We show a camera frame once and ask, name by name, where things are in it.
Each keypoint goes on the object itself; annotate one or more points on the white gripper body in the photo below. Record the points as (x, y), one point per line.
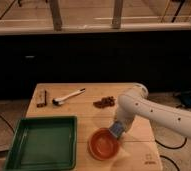
(125, 118)

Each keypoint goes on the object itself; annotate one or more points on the blue grey sponge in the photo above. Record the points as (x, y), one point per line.
(117, 129)

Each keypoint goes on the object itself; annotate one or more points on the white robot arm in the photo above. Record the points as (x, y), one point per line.
(133, 101)

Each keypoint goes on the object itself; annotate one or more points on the green plastic tray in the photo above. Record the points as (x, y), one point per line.
(43, 144)

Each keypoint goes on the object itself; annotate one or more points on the brown crumbly food pile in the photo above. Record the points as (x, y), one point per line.
(105, 102)

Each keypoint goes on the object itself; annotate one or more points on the orange bowl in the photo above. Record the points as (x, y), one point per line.
(102, 145)

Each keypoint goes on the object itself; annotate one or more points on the black device on floor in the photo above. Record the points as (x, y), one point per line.
(185, 99)

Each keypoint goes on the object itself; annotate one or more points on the brown chocolate bar piece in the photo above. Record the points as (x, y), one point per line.
(41, 99)

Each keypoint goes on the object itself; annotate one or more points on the white handled brush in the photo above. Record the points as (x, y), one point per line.
(59, 101)

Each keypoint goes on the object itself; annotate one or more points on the right wooden post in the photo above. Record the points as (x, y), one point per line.
(117, 13)

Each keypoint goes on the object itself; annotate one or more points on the wooden post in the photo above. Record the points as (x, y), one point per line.
(117, 13)
(56, 15)

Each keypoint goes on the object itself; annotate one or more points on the left wooden post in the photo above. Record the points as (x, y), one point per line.
(56, 15)

